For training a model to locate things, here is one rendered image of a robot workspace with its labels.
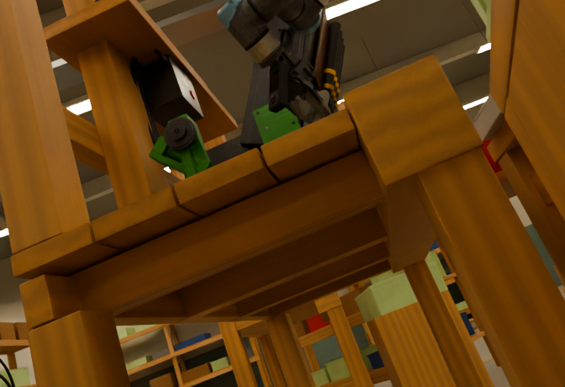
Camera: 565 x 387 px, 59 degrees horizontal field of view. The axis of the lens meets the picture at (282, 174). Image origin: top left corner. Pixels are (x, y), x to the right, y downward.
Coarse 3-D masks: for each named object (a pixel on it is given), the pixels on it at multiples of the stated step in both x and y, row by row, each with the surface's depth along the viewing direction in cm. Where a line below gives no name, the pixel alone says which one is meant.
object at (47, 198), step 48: (0, 0) 91; (0, 48) 88; (96, 48) 132; (0, 96) 85; (48, 96) 89; (96, 96) 128; (0, 144) 83; (48, 144) 82; (144, 144) 127; (48, 192) 78; (144, 192) 118
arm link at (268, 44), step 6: (270, 30) 118; (264, 36) 115; (270, 36) 116; (258, 42) 115; (264, 42) 116; (270, 42) 116; (276, 42) 117; (252, 48) 116; (258, 48) 116; (264, 48) 116; (270, 48) 116; (276, 48) 117; (252, 54) 118; (258, 54) 117; (264, 54) 116; (270, 54) 117; (258, 60) 118; (264, 60) 118
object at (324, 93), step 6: (324, 90) 124; (306, 96) 121; (312, 96) 120; (324, 96) 123; (312, 102) 121; (318, 102) 120; (324, 102) 121; (318, 108) 122; (324, 108) 121; (324, 114) 122
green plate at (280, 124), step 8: (256, 112) 147; (264, 112) 146; (272, 112) 146; (280, 112) 145; (288, 112) 144; (256, 120) 146; (264, 120) 145; (272, 120) 144; (280, 120) 143; (288, 120) 142; (296, 120) 141; (272, 128) 143; (280, 128) 142; (288, 128) 141; (296, 128) 140; (264, 136) 142; (272, 136) 141; (280, 136) 140
